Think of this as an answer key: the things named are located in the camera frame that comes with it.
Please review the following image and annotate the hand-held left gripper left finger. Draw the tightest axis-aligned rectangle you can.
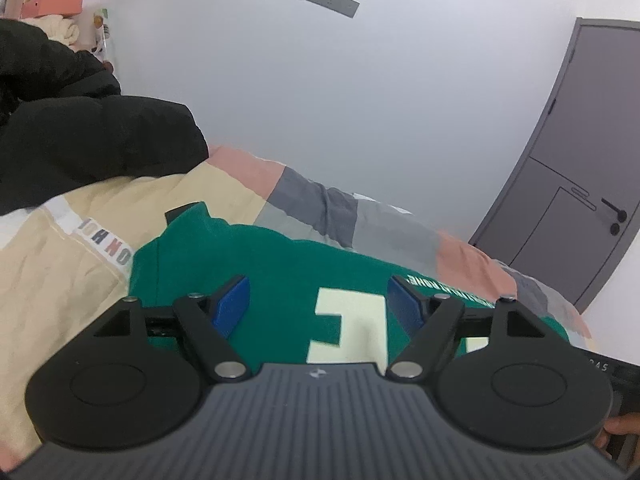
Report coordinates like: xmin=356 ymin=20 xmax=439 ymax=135
xmin=92 ymin=275 xmax=251 ymax=382

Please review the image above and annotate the dotted plastic bag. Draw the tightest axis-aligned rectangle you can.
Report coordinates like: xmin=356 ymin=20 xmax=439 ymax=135
xmin=90 ymin=6 xmax=118 ymax=74

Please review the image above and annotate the person's right hand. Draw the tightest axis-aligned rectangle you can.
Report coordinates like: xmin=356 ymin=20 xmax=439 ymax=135
xmin=595 ymin=412 xmax=640 ymax=455

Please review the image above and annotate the black jacket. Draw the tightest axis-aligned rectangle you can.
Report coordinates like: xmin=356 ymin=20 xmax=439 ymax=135
xmin=0 ymin=17 xmax=210 ymax=216

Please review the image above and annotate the green sweatshirt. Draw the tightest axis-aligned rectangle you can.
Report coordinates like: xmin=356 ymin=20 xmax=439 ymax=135
xmin=127 ymin=201 xmax=571 ymax=367

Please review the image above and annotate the orange box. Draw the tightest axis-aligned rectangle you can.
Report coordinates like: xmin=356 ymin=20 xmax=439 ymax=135
xmin=22 ymin=0 xmax=84 ymax=20

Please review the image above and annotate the patchwork quilt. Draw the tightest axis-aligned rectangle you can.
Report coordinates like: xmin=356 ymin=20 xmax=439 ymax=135
xmin=0 ymin=145 xmax=596 ymax=461

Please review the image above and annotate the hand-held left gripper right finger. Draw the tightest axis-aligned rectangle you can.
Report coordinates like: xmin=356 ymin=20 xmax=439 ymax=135
xmin=386 ymin=275 xmax=558 ymax=382

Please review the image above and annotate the white bed sheet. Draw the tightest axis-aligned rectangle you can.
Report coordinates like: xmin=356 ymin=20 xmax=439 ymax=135
xmin=350 ymin=191 xmax=416 ymax=215

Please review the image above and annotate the black door handle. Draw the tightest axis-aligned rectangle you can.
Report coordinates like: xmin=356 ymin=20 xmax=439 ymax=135
xmin=600 ymin=197 xmax=629 ymax=237

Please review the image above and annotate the grey door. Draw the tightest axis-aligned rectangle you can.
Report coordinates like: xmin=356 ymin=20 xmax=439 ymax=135
xmin=467 ymin=16 xmax=640 ymax=313

